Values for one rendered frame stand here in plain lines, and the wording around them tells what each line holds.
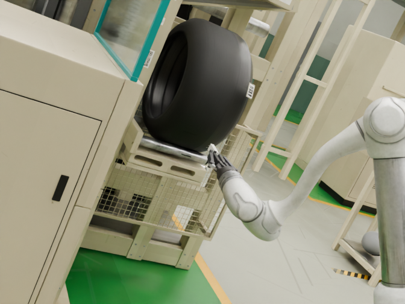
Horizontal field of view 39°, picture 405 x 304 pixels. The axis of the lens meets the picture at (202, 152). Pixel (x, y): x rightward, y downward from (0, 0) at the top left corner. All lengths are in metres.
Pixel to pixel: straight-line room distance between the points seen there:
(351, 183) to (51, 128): 5.73
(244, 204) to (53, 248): 0.66
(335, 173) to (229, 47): 4.98
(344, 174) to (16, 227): 5.81
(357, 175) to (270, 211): 4.92
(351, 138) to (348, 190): 5.08
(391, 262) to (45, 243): 0.98
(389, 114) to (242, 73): 0.83
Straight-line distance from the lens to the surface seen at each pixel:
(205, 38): 2.31
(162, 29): 2.32
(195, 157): 2.46
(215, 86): 2.25
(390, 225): 1.74
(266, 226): 2.05
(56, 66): 1.41
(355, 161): 6.98
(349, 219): 5.20
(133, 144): 2.31
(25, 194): 1.52
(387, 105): 1.67
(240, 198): 1.93
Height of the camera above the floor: 1.53
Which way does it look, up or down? 14 degrees down
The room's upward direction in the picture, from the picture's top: 25 degrees clockwise
